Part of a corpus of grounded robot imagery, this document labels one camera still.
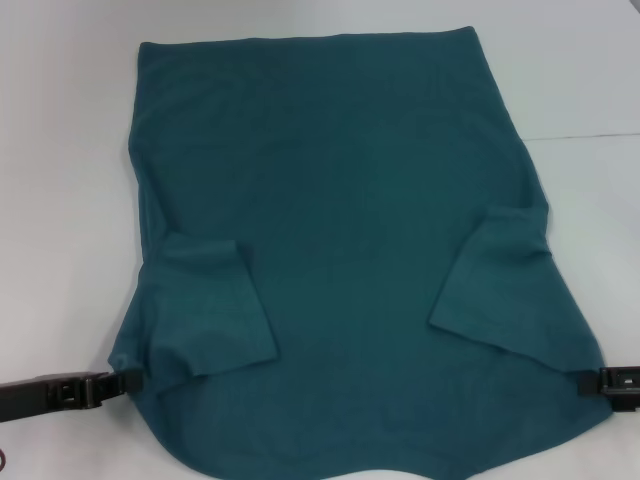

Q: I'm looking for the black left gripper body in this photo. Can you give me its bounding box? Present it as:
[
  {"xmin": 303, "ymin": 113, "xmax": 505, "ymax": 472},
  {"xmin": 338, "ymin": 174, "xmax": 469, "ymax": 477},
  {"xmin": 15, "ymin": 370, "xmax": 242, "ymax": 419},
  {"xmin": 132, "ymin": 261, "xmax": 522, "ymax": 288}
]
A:
[{"xmin": 0, "ymin": 374, "xmax": 57, "ymax": 426}]

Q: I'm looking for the teal blue shirt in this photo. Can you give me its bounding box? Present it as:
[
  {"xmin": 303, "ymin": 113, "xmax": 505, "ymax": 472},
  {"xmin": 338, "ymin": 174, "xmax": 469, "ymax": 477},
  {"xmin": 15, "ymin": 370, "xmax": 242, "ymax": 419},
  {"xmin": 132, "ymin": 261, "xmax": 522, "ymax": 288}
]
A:
[{"xmin": 108, "ymin": 25, "xmax": 615, "ymax": 480}]

